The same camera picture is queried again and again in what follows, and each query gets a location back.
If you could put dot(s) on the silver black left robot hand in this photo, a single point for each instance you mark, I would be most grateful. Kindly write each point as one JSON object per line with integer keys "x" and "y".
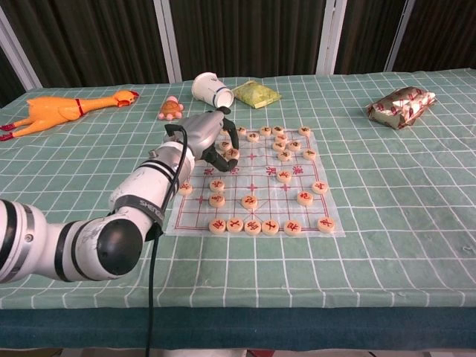
{"x": 201, "y": 132}

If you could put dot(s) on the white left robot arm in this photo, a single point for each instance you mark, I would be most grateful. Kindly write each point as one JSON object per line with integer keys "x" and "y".
{"x": 93, "y": 238}

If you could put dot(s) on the orange pink turtle toy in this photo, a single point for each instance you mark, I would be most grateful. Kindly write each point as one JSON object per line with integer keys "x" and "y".
{"x": 170, "y": 108}

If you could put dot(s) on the white paper cup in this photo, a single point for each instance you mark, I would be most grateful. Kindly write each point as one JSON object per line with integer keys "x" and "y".
{"x": 208, "y": 89}

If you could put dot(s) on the green snack bag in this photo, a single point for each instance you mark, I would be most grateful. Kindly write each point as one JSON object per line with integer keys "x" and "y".
{"x": 256, "y": 94}

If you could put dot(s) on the translucent xiangqi board sheet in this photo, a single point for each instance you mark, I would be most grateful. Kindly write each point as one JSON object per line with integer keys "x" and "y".
{"x": 267, "y": 182}

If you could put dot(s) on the dark pleated curtain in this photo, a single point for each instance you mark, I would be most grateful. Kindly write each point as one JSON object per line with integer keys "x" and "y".
{"x": 241, "y": 33}

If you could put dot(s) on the yellow rubber chicken toy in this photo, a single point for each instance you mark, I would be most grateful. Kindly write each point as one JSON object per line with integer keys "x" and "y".
{"x": 56, "y": 109}

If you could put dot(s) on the green checkered tablecloth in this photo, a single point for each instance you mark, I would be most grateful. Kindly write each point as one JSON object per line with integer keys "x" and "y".
{"x": 372, "y": 208}

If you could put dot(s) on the gold red foil snack bag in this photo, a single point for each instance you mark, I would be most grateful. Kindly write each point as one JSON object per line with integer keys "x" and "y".
{"x": 399, "y": 108}

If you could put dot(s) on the dark teal table skirt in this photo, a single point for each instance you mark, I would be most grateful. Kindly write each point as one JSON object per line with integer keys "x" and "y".
{"x": 297, "y": 327}

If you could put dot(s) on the white frame post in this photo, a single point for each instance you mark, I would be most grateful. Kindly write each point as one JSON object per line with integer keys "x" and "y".
{"x": 329, "y": 37}
{"x": 18, "y": 48}
{"x": 399, "y": 35}
{"x": 169, "y": 41}

